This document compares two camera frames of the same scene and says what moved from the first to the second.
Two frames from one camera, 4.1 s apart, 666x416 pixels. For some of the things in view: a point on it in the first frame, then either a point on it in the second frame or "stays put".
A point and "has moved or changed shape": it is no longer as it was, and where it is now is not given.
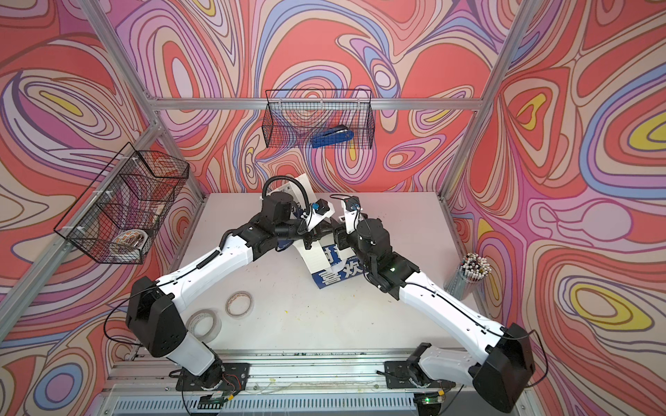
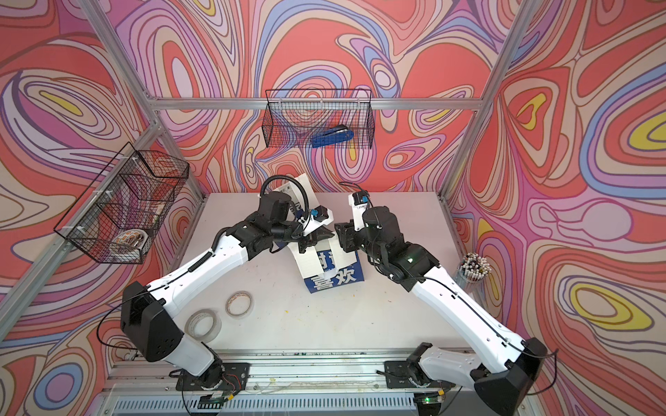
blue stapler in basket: x=332 y=136 stays put
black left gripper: x=316 y=234 stays put
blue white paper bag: x=345 y=266 has moved or changed shape
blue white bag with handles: x=298 y=187 stays put
